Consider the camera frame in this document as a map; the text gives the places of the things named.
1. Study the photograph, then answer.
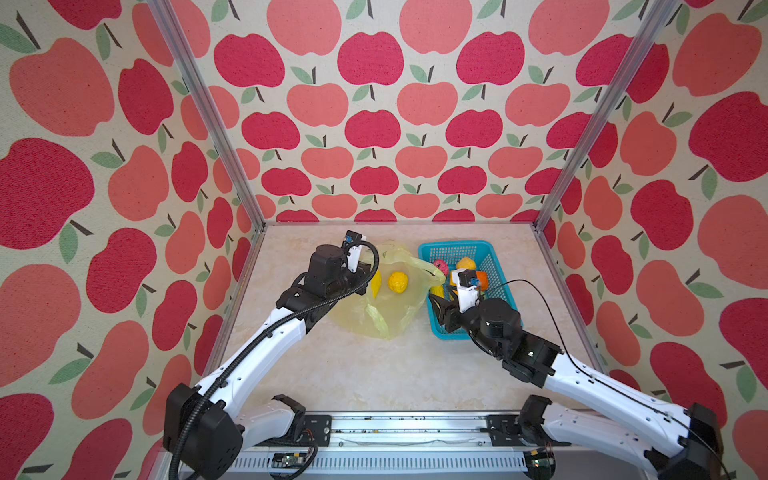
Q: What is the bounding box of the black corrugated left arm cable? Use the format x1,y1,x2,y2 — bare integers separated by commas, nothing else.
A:
169,238,381,480

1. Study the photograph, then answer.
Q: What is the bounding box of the small circuit board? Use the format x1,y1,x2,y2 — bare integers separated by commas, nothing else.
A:
270,452,306,470

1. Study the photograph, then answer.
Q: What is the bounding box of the yellow lemon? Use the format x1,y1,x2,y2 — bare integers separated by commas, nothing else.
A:
388,271,409,294

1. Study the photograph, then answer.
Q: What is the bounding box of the yellow bell pepper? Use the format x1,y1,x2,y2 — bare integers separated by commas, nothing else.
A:
456,257,477,270

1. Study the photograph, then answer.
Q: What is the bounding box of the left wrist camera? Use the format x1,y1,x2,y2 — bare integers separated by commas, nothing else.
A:
342,230,366,273

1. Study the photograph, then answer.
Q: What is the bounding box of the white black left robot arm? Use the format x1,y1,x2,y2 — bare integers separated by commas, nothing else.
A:
162,232,380,479

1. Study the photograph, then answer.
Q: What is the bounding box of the yellow ridged star fruit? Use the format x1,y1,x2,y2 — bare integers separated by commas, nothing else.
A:
369,271,383,299

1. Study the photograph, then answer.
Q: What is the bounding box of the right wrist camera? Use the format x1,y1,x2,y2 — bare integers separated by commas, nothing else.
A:
451,269,481,314

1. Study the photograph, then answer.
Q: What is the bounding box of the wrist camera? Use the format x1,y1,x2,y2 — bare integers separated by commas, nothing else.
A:
342,230,366,273
451,269,481,314

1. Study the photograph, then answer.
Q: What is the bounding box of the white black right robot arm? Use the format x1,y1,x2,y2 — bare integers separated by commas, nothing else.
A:
429,295,726,479

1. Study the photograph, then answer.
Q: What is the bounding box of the front aluminium frame rail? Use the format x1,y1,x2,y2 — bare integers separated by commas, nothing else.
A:
218,412,652,479

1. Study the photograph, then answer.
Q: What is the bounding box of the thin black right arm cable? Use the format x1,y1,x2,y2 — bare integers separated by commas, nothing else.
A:
479,278,730,480

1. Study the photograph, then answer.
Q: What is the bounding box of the left rear aluminium corner post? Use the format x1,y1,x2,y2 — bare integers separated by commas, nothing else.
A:
148,0,266,235

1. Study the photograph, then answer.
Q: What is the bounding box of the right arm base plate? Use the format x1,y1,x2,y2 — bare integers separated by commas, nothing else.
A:
486,415,570,447

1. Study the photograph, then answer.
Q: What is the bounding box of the teal plastic mesh basket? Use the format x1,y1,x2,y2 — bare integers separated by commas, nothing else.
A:
418,240,522,341

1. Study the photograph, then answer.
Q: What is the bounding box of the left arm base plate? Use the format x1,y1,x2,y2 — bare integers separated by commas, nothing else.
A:
258,414,333,447

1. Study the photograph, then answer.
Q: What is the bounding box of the aluminium corner post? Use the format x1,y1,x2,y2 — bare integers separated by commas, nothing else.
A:
148,0,266,235
532,0,682,237

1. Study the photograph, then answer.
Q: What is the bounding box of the right rear aluminium corner post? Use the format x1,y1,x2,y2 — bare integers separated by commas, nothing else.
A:
532,0,682,237

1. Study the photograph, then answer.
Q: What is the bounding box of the yellow banana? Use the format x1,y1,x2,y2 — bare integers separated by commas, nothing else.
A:
430,285,446,299

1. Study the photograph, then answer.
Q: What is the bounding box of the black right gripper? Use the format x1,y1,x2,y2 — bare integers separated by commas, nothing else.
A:
429,283,502,365

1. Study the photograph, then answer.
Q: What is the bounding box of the pink dragon fruit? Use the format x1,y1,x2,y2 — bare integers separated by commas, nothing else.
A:
433,259,450,277

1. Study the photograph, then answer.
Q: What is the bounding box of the yellow translucent plastic bag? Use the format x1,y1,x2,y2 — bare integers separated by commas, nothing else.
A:
330,241,446,340

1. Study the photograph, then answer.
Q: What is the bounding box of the orange fruit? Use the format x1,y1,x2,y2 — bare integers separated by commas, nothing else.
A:
476,271,490,292

